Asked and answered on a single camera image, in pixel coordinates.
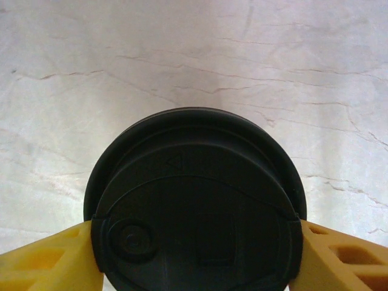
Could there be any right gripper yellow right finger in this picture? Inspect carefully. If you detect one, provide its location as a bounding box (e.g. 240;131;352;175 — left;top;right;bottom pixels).
289;219;388;291

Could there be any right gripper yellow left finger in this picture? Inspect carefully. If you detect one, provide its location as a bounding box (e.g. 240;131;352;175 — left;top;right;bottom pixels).
0;219;105;291

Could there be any black plastic cup lid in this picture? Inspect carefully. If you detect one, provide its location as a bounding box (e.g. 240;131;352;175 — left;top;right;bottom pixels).
83;107;309;291

